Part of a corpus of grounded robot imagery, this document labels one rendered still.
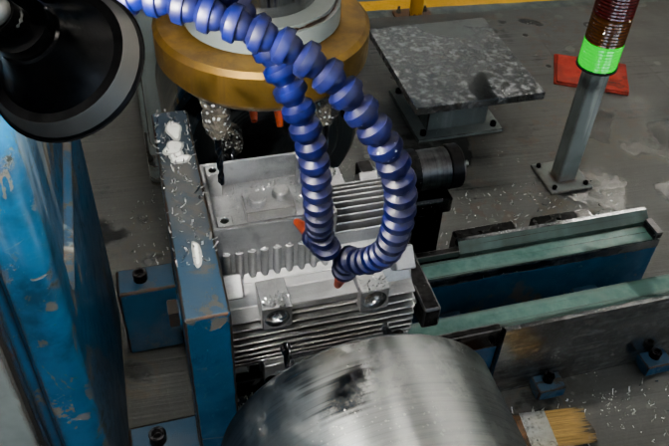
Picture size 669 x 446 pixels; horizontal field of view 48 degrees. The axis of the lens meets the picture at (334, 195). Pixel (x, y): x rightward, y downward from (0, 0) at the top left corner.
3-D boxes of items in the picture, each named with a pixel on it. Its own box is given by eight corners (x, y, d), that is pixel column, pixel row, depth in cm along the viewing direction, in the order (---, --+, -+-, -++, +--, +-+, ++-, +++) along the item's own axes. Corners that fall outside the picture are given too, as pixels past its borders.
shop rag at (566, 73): (553, 84, 155) (554, 80, 154) (554, 54, 164) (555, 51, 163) (628, 96, 153) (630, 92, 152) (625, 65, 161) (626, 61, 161)
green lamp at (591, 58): (588, 78, 114) (596, 52, 111) (569, 57, 119) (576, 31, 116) (623, 73, 116) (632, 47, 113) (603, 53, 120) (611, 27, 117)
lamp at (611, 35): (596, 52, 111) (605, 24, 108) (576, 31, 116) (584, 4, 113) (632, 47, 113) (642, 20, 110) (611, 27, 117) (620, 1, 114)
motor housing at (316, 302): (233, 406, 82) (223, 292, 69) (207, 279, 96) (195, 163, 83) (406, 370, 86) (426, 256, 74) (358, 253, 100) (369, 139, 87)
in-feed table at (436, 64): (408, 163, 134) (416, 109, 126) (363, 80, 153) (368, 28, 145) (531, 145, 139) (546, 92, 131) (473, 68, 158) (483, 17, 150)
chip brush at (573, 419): (439, 464, 91) (440, 460, 90) (429, 427, 95) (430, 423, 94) (598, 443, 94) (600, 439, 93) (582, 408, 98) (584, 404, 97)
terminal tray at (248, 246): (218, 285, 75) (214, 233, 70) (203, 213, 82) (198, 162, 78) (334, 265, 77) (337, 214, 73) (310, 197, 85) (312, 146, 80)
